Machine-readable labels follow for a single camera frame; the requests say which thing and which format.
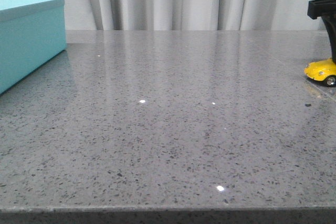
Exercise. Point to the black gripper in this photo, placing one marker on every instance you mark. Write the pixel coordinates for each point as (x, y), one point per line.
(326, 10)

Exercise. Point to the yellow toy beetle car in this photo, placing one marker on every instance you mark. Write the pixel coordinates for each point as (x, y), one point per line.
(322, 71)

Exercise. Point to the light blue storage box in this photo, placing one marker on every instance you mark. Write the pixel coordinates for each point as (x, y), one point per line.
(32, 32)

